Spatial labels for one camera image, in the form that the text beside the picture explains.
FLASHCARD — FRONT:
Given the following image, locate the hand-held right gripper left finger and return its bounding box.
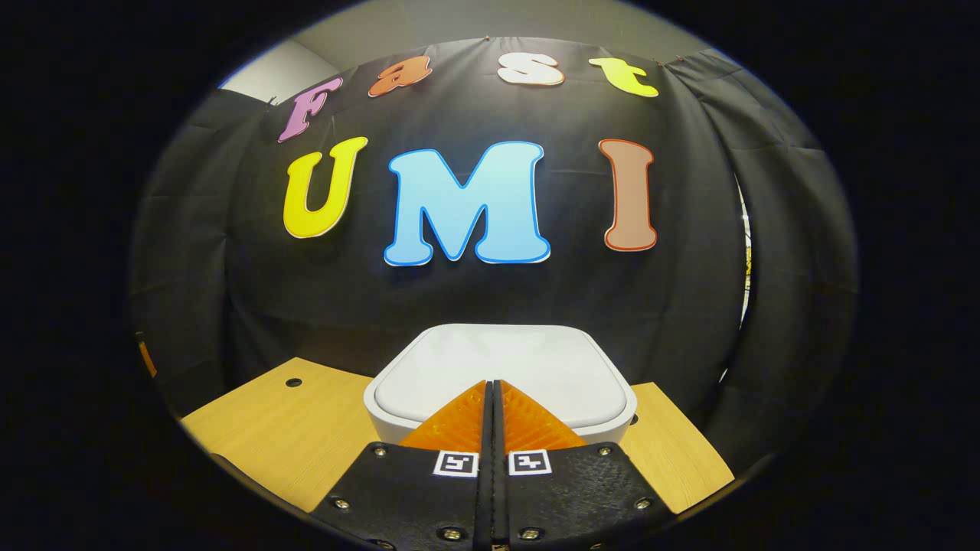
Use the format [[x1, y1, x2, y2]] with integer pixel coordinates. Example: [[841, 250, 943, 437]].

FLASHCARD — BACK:
[[310, 380, 492, 551]]

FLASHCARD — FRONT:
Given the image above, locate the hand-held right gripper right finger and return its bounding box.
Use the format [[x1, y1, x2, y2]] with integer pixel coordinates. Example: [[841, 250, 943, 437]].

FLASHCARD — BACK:
[[493, 380, 679, 551]]

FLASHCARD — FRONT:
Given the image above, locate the white desktop garbage bin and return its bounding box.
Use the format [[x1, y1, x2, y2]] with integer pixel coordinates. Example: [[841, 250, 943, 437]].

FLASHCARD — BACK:
[[364, 323, 638, 446]]

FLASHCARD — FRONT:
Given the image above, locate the black backdrop cloth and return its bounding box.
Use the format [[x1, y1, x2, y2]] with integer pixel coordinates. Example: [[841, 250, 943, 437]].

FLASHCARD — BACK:
[[129, 37, 858, 460]]

